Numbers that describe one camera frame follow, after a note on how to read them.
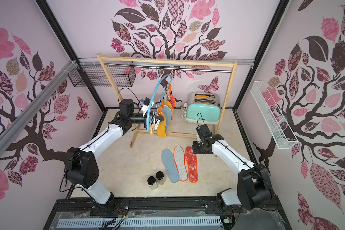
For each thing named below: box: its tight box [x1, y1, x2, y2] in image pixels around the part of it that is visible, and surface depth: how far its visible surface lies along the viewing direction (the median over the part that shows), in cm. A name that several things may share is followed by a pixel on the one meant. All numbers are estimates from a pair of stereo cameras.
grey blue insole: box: [161, 148, 180, 184], surface depth 90 cm
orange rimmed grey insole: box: [173, 145, 189, 182], surface depth 92 cm
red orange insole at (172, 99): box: [166, 94, 176, 110], surface depth 89 cm
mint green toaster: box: [186, 91, 221, 125], surface depth 105 cm
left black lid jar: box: [147, 175, 158, 191], surface depth 75 cm
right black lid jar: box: [155, 171, 166, 186], surface depth 77 cm
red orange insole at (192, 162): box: [184, 146, 199, 184], surface depth 90 cm
